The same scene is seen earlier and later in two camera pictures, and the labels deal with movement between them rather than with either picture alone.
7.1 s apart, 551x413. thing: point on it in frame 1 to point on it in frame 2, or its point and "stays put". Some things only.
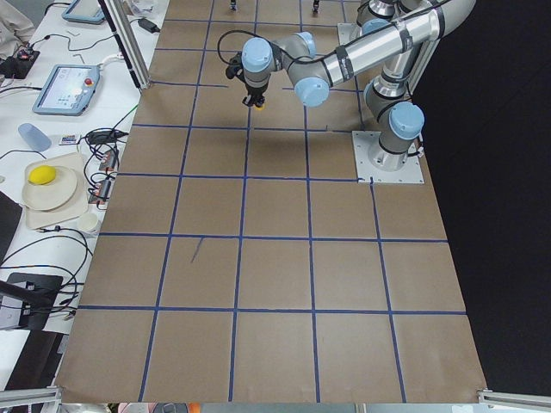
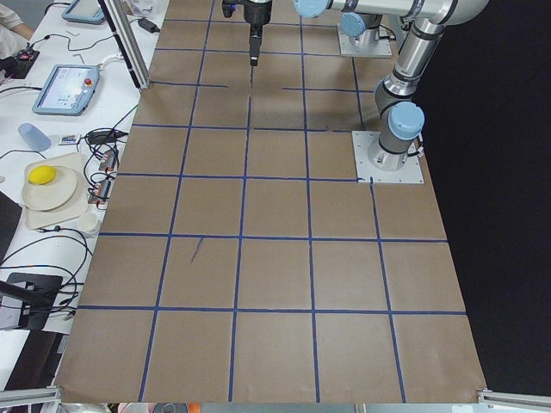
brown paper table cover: x=238 y=261 stays put
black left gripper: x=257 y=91 to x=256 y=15
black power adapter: x=149 y=26 stays put
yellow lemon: x=41 y=175 stays put
